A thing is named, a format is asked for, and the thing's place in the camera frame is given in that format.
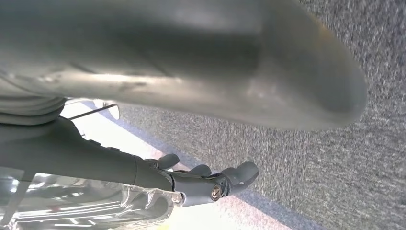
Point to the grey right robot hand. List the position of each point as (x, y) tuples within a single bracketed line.
[(190, 57)]

